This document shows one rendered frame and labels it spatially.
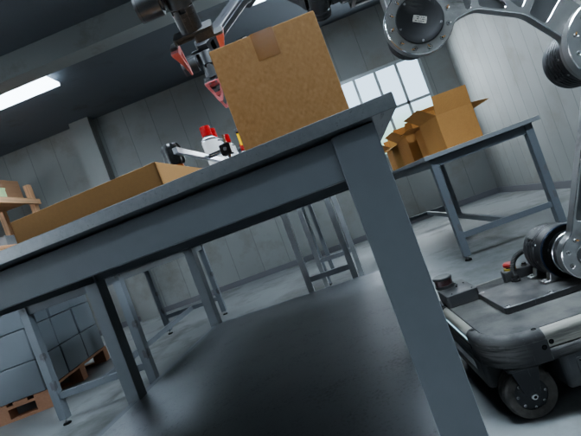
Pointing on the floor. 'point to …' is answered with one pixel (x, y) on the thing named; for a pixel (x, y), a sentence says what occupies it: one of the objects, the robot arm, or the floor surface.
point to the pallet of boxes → (20, 353)
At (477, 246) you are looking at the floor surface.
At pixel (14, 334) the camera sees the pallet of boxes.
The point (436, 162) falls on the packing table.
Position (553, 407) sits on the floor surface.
